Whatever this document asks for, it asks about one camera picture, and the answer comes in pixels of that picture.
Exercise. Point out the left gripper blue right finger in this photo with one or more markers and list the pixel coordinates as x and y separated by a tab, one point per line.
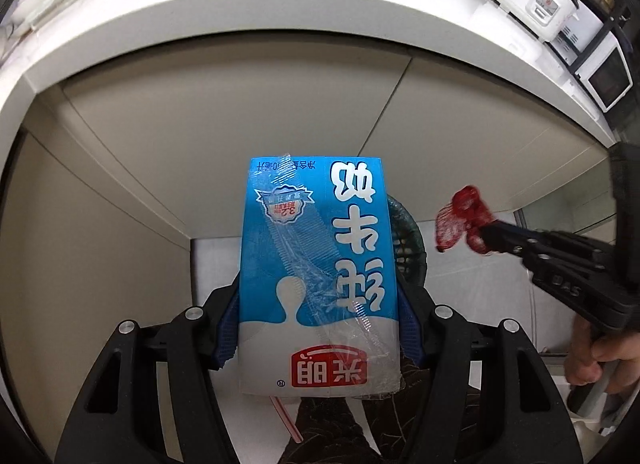
409	329

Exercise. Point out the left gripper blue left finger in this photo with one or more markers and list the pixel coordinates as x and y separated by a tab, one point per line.
228	326

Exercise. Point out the blue white milk carton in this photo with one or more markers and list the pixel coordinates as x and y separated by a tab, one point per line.
318	295

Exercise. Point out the red mesh net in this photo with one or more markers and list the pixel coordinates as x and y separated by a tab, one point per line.
461	219

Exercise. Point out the black mesh trash bin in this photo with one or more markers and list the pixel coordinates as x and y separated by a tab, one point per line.
409	250

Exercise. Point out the person's right hand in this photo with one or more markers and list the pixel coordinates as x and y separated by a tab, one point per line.
583	364

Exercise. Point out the white microwave oven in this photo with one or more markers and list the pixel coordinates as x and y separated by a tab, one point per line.
591	50

